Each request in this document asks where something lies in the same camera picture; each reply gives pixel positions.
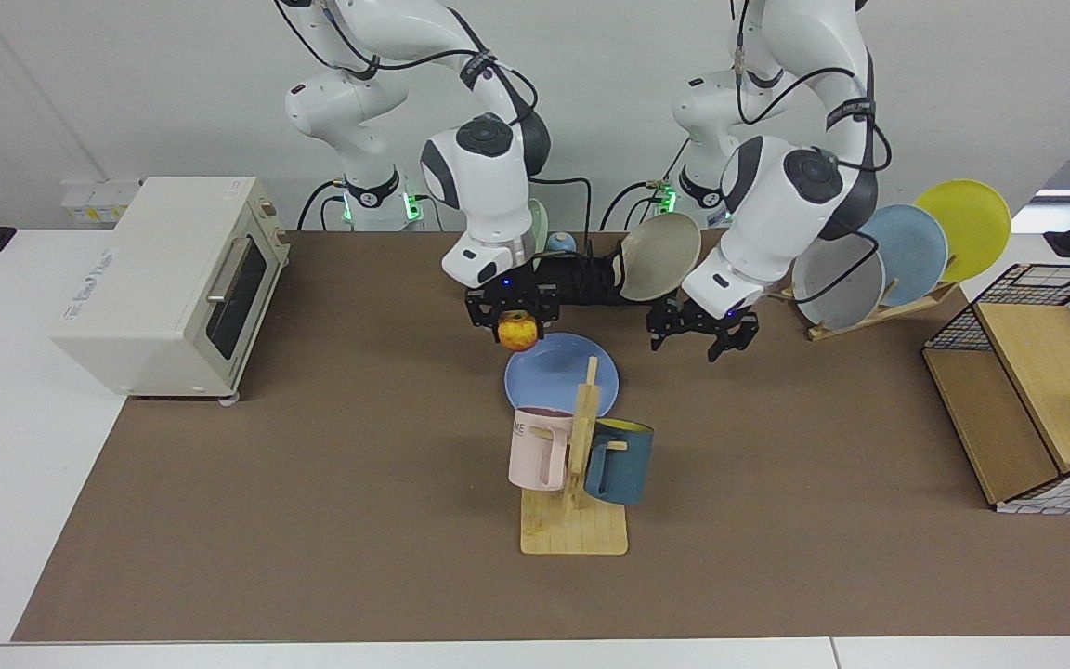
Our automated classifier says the yellow plate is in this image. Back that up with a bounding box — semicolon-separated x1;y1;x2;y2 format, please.
913;179;1012;283

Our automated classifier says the pink mug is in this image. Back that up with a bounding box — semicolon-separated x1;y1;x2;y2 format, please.
508;405;575;492

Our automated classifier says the grey plate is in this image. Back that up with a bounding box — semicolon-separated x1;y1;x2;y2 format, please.
789;232;886;331

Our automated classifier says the black dish rack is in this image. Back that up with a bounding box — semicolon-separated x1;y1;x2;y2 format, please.
535;249;680;308

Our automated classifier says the wire basket with wooden floor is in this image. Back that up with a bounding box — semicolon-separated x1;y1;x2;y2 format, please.
922;263;1070;516

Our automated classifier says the dark blue mug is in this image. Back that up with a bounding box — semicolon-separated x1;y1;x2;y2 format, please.
583;419;655;506

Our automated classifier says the light blue plate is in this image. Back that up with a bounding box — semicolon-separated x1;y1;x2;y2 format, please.
860;204;949;308

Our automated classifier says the wooden cup stand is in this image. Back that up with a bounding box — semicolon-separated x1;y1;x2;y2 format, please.
520;356;630;557

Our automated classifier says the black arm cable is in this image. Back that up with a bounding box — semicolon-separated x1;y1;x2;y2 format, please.
277;0;594;266
735;0;894;308

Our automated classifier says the wooden plate rack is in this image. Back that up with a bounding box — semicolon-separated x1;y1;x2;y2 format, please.
772;256;963;342

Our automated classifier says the red yellow apple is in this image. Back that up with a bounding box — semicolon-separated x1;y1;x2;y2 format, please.
498;312;541;353

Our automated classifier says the beige plate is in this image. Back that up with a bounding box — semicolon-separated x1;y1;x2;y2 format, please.
619;212;702;303

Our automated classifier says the pale toaster oven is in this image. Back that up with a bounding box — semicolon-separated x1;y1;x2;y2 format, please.
50;177;291;405

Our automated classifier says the brown table cloth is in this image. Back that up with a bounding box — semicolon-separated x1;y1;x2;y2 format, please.
11;229;1070;643

